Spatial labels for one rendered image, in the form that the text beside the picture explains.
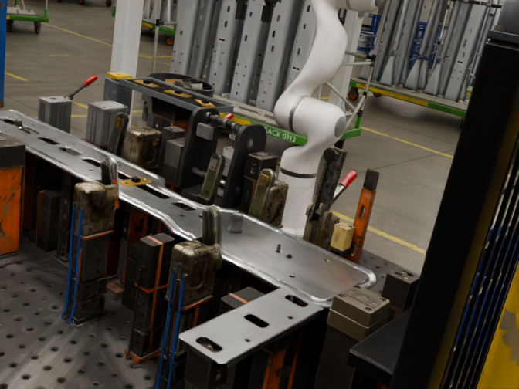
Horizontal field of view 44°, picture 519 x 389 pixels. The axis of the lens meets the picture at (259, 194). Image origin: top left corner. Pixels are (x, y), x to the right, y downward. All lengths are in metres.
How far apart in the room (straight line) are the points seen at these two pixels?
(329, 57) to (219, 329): 1.09
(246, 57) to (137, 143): 4.49
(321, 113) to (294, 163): 0.18
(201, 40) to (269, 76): 0.86
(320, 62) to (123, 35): 3.68
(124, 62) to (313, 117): 3.74
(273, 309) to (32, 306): 0.73
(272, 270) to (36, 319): 0.62
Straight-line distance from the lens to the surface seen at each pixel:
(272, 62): 6.11
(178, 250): 1.24
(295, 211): 2.04
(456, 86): 9.14
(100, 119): 1.95
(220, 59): 6.45
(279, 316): 1.16
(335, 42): 1.97
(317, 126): 1.92
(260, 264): 1.33
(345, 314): 1.14
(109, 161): 1.51
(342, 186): 1.54
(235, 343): 1.06
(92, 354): 1.53
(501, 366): 0.63
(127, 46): 5.53
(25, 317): 1.66
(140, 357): 1.51
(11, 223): 1.89
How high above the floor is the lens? 1.57
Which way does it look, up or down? 19 degrees down
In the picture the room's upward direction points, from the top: 10 degrees clockwise
